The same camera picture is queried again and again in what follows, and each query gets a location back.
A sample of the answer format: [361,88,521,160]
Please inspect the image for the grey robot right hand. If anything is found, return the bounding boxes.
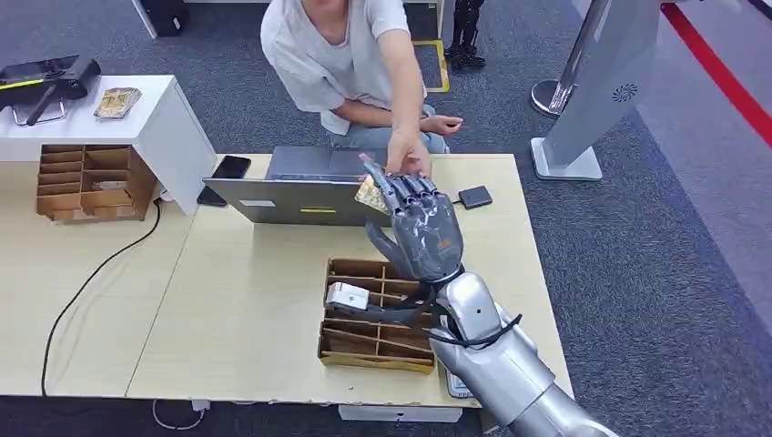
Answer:
[359,153,465,285]

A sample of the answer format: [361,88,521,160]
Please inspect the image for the person's left hand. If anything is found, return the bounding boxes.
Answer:
[385,128,433,179]

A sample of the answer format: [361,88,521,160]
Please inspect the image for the person's right hand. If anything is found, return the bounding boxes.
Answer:
[421,115,465,137]

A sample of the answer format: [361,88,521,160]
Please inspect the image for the gold patterned card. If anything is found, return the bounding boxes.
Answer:
[353,175,393,216]

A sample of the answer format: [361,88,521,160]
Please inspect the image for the small black square device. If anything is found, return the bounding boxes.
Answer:
[456,185,494,211]

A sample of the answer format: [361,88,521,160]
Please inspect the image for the black robot legs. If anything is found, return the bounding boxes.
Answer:
[444,0,487,71]

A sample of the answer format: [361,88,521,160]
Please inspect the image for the grey laptop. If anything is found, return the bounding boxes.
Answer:
[203,146,394,229]

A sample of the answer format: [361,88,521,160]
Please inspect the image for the person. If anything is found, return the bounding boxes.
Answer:
[259,0,465,179]

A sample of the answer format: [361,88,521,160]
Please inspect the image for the wooden card box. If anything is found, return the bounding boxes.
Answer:
[35,143,157,224]
[317,258,437,376]

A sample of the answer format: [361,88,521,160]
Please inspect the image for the white flat device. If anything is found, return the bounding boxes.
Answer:
[444,366,475,401]

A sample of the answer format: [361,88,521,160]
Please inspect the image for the grey kiosk stand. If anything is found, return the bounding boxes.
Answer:
[530,0,664,182]

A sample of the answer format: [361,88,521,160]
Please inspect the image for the black smartphone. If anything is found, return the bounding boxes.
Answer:
[196,155,253,208]

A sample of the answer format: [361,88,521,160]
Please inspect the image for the white cabinet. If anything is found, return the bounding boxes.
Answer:
[0,75,218,216]

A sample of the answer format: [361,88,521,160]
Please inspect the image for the black box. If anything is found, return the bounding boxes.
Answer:
[139,0,190,38]

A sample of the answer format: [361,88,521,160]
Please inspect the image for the red floor tape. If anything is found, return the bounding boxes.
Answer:
[660,1,772,148]

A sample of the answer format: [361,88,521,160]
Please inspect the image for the stack of gold cards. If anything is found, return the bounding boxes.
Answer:
[92,86,144,120]

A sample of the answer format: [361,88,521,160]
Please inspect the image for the white table leg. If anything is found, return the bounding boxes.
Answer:
[131,0,160,40]

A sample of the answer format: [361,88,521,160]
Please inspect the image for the black folding device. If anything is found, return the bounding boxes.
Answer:
[0,55,103,127]

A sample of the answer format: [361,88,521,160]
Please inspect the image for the yellow floor frame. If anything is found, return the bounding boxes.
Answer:
[412,38,452,94]

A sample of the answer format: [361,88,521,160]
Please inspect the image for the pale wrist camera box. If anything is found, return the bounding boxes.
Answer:
[324,281,371,312]

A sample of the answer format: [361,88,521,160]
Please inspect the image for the chrome stanchion post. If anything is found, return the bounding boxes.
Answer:
[530,0,612,118]

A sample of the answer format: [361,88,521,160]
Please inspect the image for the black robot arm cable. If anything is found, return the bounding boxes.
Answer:
[361,292,524,351]

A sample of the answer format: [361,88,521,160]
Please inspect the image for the thin white cable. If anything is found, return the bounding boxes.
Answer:
[151,398,211,432]

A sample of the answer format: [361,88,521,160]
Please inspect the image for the long black power cable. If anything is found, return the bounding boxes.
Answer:
[40,198,163,400]

